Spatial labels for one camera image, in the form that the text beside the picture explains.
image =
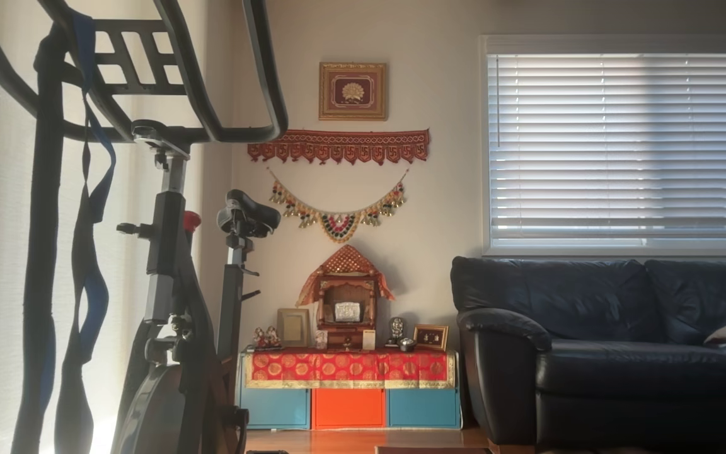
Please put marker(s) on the small wooden shrine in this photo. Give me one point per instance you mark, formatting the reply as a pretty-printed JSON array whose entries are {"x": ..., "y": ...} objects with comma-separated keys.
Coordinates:
[{"x": 345, "y": 287}]

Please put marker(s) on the dark idol statue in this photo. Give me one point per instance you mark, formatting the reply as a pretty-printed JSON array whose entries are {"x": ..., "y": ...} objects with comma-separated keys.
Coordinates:
[{"x": 396, "y": 328}]

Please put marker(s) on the small white card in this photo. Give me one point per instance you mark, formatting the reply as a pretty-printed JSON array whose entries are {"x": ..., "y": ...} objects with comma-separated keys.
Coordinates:
[{"x": 369, "y": 340}]

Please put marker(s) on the small clear jar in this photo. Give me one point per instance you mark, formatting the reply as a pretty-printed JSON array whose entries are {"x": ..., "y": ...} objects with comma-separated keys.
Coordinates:
[{"x": 321, "y": 340}]

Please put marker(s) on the small metal bowl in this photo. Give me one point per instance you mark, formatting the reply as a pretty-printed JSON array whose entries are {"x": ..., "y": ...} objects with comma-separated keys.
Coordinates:
[{"x": 407, "y": 345}]

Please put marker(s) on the small gold framed picture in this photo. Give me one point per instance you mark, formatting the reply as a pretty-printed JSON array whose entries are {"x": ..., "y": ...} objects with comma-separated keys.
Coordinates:
[{"x": 431, "y": 338}]

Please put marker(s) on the red and gold cloth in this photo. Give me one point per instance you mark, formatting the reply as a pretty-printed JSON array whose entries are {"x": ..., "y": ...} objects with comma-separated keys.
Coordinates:
[{"x": 347, "y": 367}]

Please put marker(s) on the small colourful figurines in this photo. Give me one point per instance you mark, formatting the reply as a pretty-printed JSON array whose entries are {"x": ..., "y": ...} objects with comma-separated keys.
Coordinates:
[{"x": 267, "y": 338}]

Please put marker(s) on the blue and orange cabinet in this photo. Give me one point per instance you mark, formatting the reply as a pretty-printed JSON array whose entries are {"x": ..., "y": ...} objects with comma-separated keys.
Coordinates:
[{"x": 347, "y": 408}]

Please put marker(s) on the black exercise bike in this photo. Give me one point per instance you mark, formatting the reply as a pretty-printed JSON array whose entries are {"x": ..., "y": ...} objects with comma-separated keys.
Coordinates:
[{"x": 164, "y": 233}]

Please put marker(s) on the black leather sofa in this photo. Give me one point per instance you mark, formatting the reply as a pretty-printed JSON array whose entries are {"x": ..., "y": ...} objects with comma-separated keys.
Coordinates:
[{"x": 590, "y": 378}]

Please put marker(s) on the white window blind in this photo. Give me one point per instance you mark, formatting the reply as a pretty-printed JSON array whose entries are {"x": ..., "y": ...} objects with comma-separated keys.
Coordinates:
[{"x": 621, "y": 139}]

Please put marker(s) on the white curtain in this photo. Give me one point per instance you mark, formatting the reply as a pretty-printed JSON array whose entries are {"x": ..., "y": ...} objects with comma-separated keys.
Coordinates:
[{"x": 4, "y": 252}]

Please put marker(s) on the beaded wall garland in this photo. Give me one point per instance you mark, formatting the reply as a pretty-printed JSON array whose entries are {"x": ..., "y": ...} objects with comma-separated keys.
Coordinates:
[{"x": 338, "y": 228}]

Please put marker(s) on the red embroidered wall hanging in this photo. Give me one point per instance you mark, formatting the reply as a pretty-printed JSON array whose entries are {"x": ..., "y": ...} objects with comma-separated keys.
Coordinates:
[{"x": 338, "y": 146}]

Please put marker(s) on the beige photo frame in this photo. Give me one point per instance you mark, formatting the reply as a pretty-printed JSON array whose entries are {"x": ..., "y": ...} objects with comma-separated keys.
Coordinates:
[{"x": 293, "y": 328}]

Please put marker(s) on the gold framed wall picture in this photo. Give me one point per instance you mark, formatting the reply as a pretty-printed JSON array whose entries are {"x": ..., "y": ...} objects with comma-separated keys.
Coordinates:
[{"x": 353, "y": 91}]

